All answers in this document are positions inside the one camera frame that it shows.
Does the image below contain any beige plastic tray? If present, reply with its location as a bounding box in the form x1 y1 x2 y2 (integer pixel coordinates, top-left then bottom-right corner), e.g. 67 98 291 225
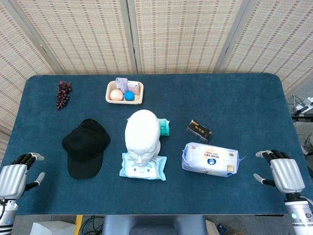
105 80 144 105

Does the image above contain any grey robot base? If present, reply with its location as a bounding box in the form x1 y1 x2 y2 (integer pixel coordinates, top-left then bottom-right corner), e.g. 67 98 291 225
101 214 208 235

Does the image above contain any small pink white box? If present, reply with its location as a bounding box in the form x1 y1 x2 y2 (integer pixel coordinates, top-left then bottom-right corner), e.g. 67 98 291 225
127 80 140 95

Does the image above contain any white paper sheet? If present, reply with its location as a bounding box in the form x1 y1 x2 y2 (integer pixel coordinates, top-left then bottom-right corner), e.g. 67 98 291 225
29 221 76 235

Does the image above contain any blue felt table cover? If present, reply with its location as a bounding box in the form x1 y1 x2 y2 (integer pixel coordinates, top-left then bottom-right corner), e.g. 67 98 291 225
0 73 313 216

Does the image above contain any green wet wipes pack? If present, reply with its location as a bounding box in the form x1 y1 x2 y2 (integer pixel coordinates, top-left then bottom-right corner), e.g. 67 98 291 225
157 117 171 138

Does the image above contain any dark red grape bunch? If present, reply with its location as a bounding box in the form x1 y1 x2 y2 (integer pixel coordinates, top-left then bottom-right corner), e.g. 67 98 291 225
55 80 72 111

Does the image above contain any brown cardboard box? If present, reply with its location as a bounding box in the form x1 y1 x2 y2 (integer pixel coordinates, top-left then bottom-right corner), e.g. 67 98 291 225
205 219 221 235

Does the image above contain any grey fabric seat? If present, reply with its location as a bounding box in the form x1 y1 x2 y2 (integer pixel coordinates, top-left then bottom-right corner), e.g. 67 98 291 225
293 121 313 157

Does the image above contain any black baseball cap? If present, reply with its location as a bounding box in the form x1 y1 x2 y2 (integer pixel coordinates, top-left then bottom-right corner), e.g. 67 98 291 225
62 118 111 179

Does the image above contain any bamboo folding screen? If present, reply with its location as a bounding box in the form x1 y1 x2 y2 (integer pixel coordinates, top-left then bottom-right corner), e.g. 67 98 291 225
0 0 313 162

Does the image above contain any light blue cartoon wipes pack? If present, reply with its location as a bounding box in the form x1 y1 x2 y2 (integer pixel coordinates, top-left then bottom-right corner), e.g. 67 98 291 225
119 152 168 182

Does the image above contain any lavender white tissue pack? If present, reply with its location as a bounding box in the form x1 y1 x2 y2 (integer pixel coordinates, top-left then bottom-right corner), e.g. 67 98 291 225
181 142 246 178

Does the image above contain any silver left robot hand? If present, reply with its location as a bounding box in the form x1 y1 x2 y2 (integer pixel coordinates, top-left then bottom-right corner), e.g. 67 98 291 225
0 152 46 199

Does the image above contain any bundle of floor cables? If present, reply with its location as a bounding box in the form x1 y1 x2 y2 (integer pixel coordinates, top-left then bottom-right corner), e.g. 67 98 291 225
80 215 103 235

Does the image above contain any small purple box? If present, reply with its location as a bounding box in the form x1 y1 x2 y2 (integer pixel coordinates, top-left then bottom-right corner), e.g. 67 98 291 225
115 77 129 93

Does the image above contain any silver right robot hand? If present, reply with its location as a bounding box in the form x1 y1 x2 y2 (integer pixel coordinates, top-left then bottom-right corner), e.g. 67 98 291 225
253 149 306 195

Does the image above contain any white foam mannequin head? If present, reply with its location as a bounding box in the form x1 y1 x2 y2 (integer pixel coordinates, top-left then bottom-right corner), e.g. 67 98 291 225
124 109 162 165

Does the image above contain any black box with gold print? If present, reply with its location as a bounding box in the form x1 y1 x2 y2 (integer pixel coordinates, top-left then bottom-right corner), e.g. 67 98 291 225
186 119 213 143

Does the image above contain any white power strip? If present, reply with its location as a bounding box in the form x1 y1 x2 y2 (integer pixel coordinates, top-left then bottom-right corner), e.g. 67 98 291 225
292 96 313 115

